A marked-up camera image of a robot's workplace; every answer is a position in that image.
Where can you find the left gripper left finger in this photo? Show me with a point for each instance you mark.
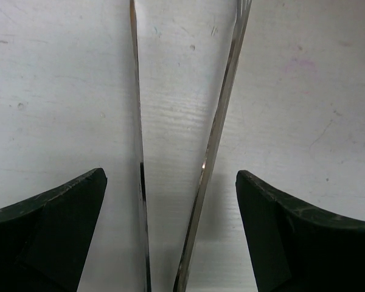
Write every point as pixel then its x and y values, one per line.
pixel 45 239

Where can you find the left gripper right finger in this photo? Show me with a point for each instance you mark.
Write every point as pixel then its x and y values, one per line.
pixel 296 246

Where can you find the metal tongs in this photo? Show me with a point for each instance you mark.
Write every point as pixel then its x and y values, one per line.
pixel 182 275

